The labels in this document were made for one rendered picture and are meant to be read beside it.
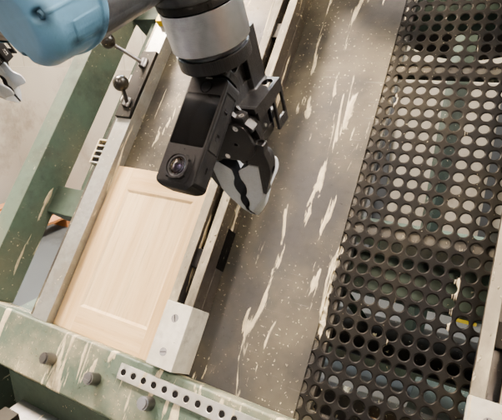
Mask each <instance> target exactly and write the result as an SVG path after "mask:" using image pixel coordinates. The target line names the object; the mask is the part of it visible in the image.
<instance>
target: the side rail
mask: <svg viewBox="0 0 502 420"><path fill-rule="evenodd" d="M136 25H137V24H136V23H135V22H134V21H133V20H132V22H129V23H128V24H126V25H125V26H123V27H121V28H120V29H119V30H117V31H116V32H114V33H112V35H113V36H114V38H115V41H116V44H117V45H119V46H120V47H121V48H123V49H126V47H127V45H128V42H129V40H130V38H131V36H132V34H133V31H134V29H135V27H136ZM122 56H123V52H120V51H119V50H117V49H116V48H115V47H113V48H111V49H106V48H104V47H103V46H102V45H101V43H99V44H98V45H97V46H96V47H95V48H94V49H92V50H91V51H89V52H86V53H84V54H81V55H76V56H74V59H73V61H72V63H71V65H70V67H69V69H68V71H67V74H66V76H65V78H64V79H63V82H62V84H61V86H60V88H59V90H58V93H57V95H56V97H55V98H54V100H53V103H52V106H51V107H50V109H49V111H48V114H47V116H46V117H45V119H44V122H43V125H42V126H41V128H40V130H39V132H38V135H37V137H36V139H35V141H34V143H33V145H32V147H31V149H30V151H29V154H28V156H27V158H26V160H25V162H24V164H23V166H22V169H21V171H20V173H19V174H18V177H17V179H16V181H15V183H14V185H13V188H12V190H11V192H10V193H9V195H8V198H7V201H6V202H5V204H4V206H3V209H2V211H1V212H0V300H1V301H5V302H9V303H13V302H14V299H15V297H16V296H17V294H18V290H19V288H20V287H21V284H22V282H23V279H24V277H25V275H26V273H27V271H28V268H29V266H30V264H31V261H32V260H33V257H34V254H35V252H36V251H37V248H38V245H39V243H40V241H41V239H42V237H43V234H44V232H45V230H46V228H47V225H48V223H49V221H50V218H51V216H52V215H53V214H52V213H50V212H48V208H49V206H50V203H51V201H52V200H53V196H54V194H55V192H56V191H57V189H58V186H62V187H65V185H66V182H67V180H68V178H69V175H70V173H71V171H72V170H73V166H74V164H75V162H76V160H77V158H78V155H79V153H80V151H81V149H82V147H83V144H84V142H85V140H86V137H87V135H88V133H89V130H90V128H91V126H92V124H93V121H94V119H95V117H96V115H97V113H98V109H99V108H100V106H101V104H102V101H103V99H104V97H105V94H106V92H107V90H108V87H109V85H110V83H111V81H112V79H113V76H114V74H115V72H116V70H117V68H118V65H119V63H120V61H121V58H122Z"/></svg>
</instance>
